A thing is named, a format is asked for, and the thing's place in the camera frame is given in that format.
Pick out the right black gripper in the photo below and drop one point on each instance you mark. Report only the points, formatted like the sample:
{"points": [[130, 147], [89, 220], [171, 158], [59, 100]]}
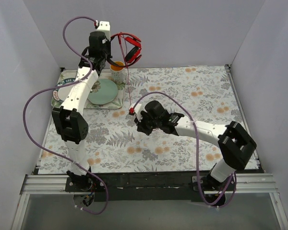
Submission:
{"points": [[142, 122]]}

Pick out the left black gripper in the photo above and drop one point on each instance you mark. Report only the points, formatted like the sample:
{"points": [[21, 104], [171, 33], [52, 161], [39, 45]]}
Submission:
{"points": [[108, 56]]}

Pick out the red black headphones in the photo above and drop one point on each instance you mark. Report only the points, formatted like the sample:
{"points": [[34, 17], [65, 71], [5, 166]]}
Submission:
{"points": [[133, 47]]}

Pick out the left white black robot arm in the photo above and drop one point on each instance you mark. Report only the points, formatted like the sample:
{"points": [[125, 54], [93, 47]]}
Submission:
{"points": [[68, 118]]}

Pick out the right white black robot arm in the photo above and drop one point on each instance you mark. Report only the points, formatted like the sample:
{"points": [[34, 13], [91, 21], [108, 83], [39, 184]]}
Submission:
{"points": [[236, 145]]}

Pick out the floral mug yellow inside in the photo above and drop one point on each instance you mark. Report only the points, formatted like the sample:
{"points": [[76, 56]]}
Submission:
{"points": [[118, 72]]}

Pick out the mint green flower plate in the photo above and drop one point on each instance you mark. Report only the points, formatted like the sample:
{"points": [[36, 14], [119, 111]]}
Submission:
{"points": [[103, 91]]}

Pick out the white plate green rim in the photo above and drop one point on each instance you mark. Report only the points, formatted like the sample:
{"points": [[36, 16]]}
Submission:
{"points": [[60, 94]]}

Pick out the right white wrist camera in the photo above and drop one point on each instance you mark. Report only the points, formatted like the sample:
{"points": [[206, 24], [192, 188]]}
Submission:
{"points": [[136, 109]]}

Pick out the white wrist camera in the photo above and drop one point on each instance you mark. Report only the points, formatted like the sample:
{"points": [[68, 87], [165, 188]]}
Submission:
{"points": [[136, 109], [104, 26]]}

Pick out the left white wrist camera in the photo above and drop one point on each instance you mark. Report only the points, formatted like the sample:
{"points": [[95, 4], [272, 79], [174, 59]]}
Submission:
{"points": [[104, 26]]}

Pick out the black metal base rail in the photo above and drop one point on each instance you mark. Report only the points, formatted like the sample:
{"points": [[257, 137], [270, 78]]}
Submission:
{"points": [[131, 186]]}

